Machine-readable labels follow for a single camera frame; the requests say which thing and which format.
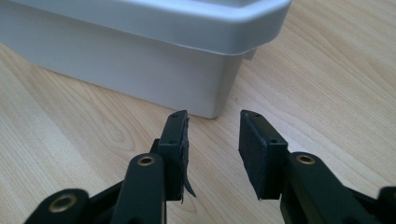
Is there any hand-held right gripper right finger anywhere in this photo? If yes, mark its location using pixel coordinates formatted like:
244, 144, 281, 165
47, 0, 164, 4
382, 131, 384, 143
238, 109, 290, 201

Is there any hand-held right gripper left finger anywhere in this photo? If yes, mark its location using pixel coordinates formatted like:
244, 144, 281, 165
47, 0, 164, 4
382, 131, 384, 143
149, 109, 197, 203

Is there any grey plastic bin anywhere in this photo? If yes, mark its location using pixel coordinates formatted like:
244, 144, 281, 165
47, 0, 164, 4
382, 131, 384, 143
0, 0, 293, 119

